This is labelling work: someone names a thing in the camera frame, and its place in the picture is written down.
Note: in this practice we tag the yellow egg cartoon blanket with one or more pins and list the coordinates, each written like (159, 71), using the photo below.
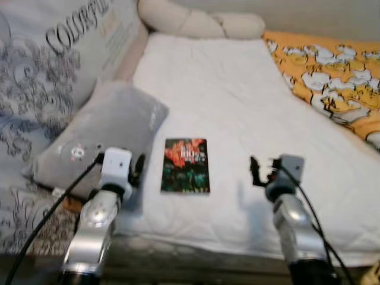
(332, 77)

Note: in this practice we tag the white quilted mattress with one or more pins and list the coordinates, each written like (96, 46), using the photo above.
(237, 107)

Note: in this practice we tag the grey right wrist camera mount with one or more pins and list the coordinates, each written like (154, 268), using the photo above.
(291, 166)

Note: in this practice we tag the grey printed headboard cushion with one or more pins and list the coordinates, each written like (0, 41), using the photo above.
(47, 71)

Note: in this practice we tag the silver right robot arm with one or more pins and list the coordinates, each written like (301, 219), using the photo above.
(297, 231)

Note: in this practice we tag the grey quilted bed base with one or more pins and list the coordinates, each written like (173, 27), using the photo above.
(208, 270)

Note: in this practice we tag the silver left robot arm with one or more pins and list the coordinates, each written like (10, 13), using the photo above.
(92, 231)

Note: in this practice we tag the grey pillow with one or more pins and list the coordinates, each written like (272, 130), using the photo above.
(113, 124)

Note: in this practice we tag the beige bolster pillow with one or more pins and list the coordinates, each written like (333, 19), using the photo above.
(196, 21)

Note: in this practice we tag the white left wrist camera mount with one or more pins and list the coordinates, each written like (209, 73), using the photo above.
(116, 166)

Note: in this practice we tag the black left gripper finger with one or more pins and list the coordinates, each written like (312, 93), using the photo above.
(142, 165)

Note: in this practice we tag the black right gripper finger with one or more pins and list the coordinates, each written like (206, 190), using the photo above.
(255, 171)

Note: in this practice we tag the dark red cover book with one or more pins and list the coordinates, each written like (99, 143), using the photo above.
(185, 166)

